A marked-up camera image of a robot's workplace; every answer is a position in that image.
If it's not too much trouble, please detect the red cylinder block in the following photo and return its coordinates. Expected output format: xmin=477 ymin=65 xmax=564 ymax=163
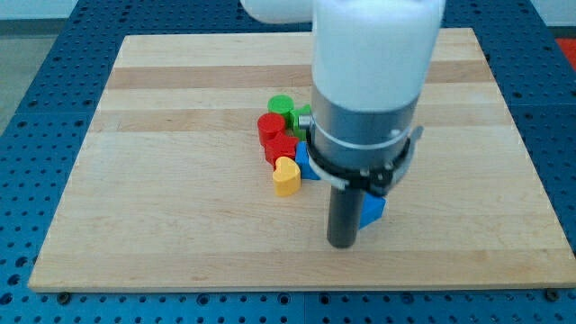
xmin=256 ymin=112 xmax=285 ymax=146

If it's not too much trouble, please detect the wooden board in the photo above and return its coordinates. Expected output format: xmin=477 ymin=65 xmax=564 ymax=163
xmin=29 ymin=28 xmax=575 ymax=293

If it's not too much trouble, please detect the blue cube block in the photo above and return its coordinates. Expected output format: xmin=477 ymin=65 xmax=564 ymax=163
xmin=295 ymin=141 xmax=320 ymax=180

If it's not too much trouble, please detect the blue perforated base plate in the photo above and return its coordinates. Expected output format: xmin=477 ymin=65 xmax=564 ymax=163
xmin=1 ymin=0 xmax=575 ymax=323

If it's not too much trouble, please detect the red star block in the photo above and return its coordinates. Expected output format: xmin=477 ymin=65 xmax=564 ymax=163
xmin=264 ymin=133 xmax=299 ymax=168

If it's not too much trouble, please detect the yellow heart block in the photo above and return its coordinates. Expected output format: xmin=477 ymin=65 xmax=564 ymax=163
xmin=273 ymin=157 xmax=302 ymax=197

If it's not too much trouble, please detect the green cylinder block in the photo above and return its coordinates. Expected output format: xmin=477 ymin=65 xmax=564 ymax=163
xmin=267 ymin=94 xmax=294 ymax=126

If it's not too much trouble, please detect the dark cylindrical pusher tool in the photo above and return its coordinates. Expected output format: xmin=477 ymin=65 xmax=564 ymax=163
xmin=327 ymin=187 xmax=365 ymax=248

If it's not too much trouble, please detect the blue triangle block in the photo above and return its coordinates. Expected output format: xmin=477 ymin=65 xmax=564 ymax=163
xmin=359 ymin=193 xmax=387 ymax=229

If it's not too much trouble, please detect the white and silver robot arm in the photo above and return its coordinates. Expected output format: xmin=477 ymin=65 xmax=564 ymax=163
xmin=240 ymin=0 xmax=446 ymax=195

